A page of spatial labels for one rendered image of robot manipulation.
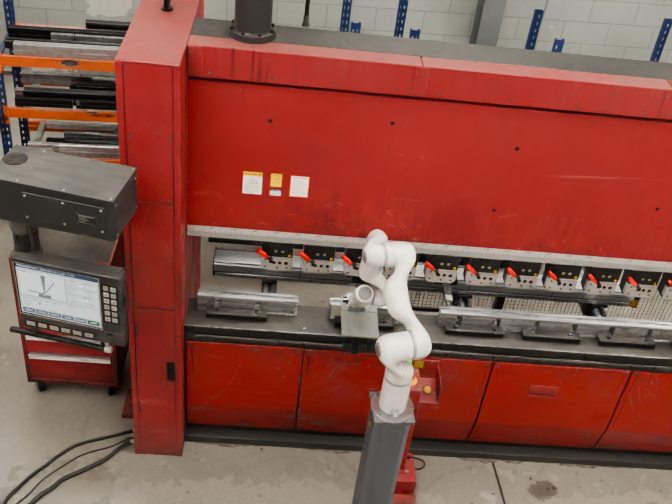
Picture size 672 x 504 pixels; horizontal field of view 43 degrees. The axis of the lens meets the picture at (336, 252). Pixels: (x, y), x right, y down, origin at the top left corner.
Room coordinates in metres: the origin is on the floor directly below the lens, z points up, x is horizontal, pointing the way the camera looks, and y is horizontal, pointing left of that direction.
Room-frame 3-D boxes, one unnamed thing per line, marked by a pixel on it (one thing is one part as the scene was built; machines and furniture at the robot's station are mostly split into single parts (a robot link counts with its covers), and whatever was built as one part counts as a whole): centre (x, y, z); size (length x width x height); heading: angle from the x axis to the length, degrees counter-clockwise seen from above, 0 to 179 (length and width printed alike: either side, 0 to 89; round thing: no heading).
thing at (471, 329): (3.31, -0.75, 0.89); 0.30 x 0.05 x 0.03; 95
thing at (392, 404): (2.61, -0.33, 1.09); 0.19 x 0.19 x 0.18
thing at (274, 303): (3.26, 0.41, 0.92); 0.50 x 0.06 x 0.10; 95
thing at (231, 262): (3.64, -0.51, 0.93); 2.30 x 0.14 x 0.10; 95
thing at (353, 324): (3.16, -0.16, 1.00); 0.26 x 0.18 x 0.01; 5
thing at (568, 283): (3.40, -1.11, 1.26); 0.15 x 0.09 x 0.17; 95
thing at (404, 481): (2.99, -0.49, 0.06); 0.25 x 0.20 x 0.12; 5
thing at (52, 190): (2.68, 1.07, 1.53); 0.51 x 0.25 x 0.85; 84
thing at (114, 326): (2.59, 1.03, 1.42); 0.45 x 0.12 x 0.36; 84
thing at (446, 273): (3.34, -0.52, 1.26); 0.15 x 0.09 x 0.17; 95
